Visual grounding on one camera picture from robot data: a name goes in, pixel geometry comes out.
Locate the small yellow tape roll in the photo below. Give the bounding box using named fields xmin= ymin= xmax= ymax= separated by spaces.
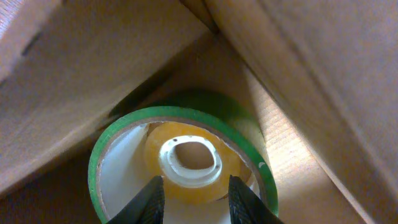
xmin=144 ymin=122 xmax=251 ymax=204

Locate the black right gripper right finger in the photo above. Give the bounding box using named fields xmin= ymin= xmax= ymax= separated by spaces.
xmin=228 ymin=175 xmax=283 ymax=224

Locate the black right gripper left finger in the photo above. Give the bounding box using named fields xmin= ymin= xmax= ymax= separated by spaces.
xmin=107 ymin=175 xmax=165 ymax=224

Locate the brown cardboard box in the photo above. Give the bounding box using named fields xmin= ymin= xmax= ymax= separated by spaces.
xmin=1 ymin=1 xmax=397 ymax=223

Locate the green tape roll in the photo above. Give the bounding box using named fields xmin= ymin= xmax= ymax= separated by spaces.
xmin=88 ymin=90 xmax=279 ymax=223

